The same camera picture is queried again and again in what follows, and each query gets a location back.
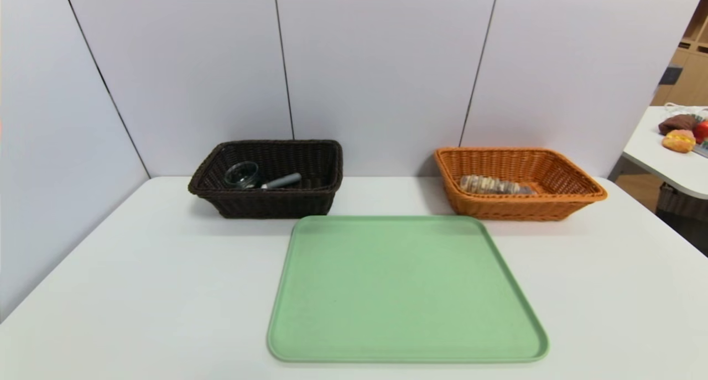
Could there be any light green plastic tray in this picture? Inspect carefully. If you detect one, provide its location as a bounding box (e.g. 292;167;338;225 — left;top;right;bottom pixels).
267;215;550;364

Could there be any orange wicker basket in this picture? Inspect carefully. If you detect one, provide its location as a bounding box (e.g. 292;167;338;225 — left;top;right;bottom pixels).
434;147;608;221

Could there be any yellow orange bun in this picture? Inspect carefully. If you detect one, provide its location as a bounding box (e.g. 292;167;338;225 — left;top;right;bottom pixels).
662;129;696;153

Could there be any dark brown wicker basket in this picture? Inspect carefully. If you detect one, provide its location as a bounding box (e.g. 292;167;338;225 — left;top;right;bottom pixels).
188;139;343;220

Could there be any wooden shelf unit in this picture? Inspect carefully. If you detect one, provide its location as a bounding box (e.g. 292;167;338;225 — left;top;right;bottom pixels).
653;0;708;107

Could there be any white side table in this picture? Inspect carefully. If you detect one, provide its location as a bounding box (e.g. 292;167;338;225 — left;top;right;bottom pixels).
624;106;708;199

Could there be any dark brown bread piece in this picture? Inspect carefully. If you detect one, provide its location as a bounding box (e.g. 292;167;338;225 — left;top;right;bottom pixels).
658;113;699;136

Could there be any striped brown bread roll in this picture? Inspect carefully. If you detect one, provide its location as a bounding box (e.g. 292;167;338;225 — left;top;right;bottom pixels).
460;174;536;196

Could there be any grey handled white peeler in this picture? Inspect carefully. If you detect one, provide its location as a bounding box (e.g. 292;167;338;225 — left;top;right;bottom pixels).
260;173;303;191

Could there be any brown wicker bin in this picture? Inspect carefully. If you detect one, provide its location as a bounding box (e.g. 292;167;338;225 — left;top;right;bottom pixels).
657;182;708;221

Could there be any glass cup black handle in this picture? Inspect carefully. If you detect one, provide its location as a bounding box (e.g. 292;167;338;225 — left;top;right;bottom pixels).
224;162;261;190

